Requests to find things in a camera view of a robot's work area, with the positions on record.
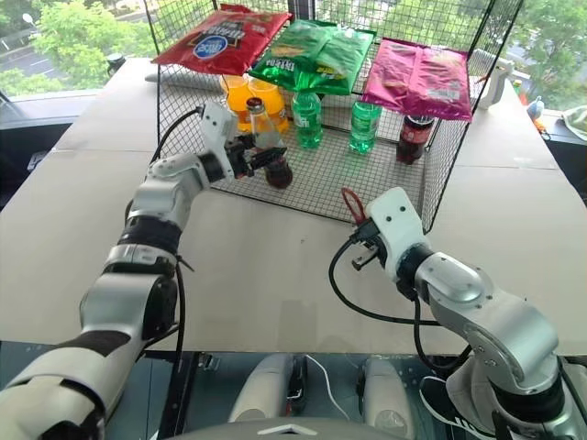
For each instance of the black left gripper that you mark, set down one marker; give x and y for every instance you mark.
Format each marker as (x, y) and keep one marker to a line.
(239, 160)

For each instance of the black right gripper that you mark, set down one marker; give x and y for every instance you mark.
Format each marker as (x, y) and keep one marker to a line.
(369, 240)

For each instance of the glass cola bottle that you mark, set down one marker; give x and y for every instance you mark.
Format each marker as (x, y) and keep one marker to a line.
(278, 174)

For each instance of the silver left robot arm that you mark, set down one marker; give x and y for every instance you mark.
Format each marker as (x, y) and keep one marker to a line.
(158, 194)

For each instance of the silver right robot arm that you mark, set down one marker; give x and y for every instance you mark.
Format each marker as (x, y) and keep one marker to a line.
(486, 311)

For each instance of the orange soda plastic bottle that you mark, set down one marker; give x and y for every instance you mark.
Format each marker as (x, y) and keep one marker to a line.
(270, 98)
(235, 98)

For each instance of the green soda plastic bottle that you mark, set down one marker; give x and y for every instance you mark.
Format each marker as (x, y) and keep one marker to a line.
(307, 121)
(363, 128)

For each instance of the dark cola plastic bottle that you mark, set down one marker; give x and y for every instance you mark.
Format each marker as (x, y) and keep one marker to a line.
(413, 142)

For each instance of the green chips bag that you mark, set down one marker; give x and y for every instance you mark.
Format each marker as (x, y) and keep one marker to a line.
(316, 55)

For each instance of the red chips bag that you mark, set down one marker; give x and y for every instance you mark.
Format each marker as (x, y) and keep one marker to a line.
(224, 41)

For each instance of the white rounded robot leg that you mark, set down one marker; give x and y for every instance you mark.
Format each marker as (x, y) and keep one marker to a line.
(261, 389)
(385, 396)

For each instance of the small black object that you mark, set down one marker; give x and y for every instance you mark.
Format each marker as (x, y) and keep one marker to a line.
(115, 62)

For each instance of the pink chips bag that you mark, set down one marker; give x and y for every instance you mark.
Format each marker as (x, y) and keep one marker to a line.
(417, 78)

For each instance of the black shoe white stripes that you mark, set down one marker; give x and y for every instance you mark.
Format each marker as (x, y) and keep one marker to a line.
(440, 403)

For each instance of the colourful small toy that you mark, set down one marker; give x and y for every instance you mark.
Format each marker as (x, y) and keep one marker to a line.
(534, 109)

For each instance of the pale green cloth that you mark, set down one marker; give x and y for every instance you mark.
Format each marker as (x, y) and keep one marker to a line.
(573, 121)

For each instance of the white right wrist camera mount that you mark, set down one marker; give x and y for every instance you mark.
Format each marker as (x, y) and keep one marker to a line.
(396, 220)

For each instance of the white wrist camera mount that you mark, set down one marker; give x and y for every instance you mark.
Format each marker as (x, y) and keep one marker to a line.
(219, 126)
(396, 220)

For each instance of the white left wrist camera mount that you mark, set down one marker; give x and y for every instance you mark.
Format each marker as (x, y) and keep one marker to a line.
(219, 126)

